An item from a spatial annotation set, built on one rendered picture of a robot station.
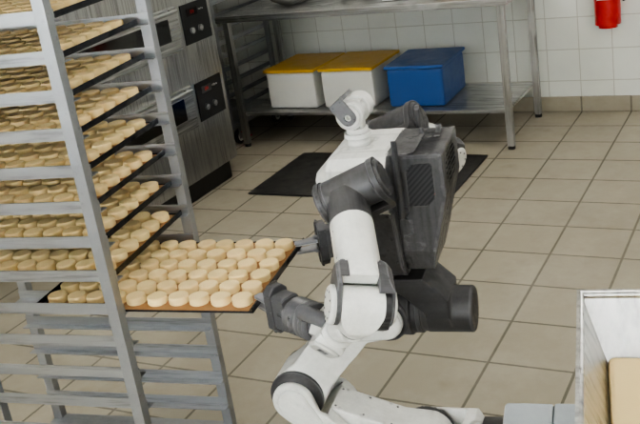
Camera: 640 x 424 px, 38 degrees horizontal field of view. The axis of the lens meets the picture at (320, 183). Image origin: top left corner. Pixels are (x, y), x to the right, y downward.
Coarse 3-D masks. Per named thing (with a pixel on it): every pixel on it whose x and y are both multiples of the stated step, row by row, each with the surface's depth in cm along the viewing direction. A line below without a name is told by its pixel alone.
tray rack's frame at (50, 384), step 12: (24, 288) 288; (48, 360) 297; (0, 384) 278; (48, 384) 300; (60, 408) 303; (60, 420) 302; (72, 420) 301; (84, 420) 300; (96, 420) 299; (108, 420) 298; (120, 420) 297; (132, 420) 296; (156, 420) 294; (168, 420) 293; (180, 420) 292; (192, 420) 291; (204, 420) 290; (216, 420) 289
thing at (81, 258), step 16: (128, 224) 253; (144, 224) 251; (160, 224) 255; (112, 240) 243; (128, 240) 241; (144, 240) 245; (0, 256) 244; (16, 256) 242; (32, 256) 241; (48, 256) 241; (64, 256) 239; (80, 256) 236; (112, 256) 233; (128, 256) 236
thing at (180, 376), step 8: (40, 376) 296; (48, 376) 296; (56, 376) 295; (64, 376) 294; (72, 376) 293; (80, 376) 292; (88, 376) 292; (144, 376) 287; (152, 376) 286; (160, 376) 285; (168, 376) 284; (176, 376) 283; (184, 376) 282; (192, 376) 281; (200, 376) 280; (208, 376) 279; (216, 376) 278; (208, 384) 277; (216, 384) 276
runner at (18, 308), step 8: (0, 304) 237; (8, 304) 236; (16, 304) 235; (24, 304) 234; (32, 304) 234; (40, 304) 233; (48, 304) 232; (56, 304) 231; (64, 304) 231; (72, 304) 230; (80, 304) 229; (88, 304) 228; (96, 304) 228; (104, 304) 227; (0, 312) 238; (8, 312) 237; (16, 312) 236; (24, 312) 235; (32, 312) 234; (40, 312) 234; (48, 312) 233; (56, 312) 232; (64, 312) 232; (72, 312) 231; (80, 312) 230; (88, 312) 229; (96, 312) 229; (104, 312) 228; (128, 312) 227
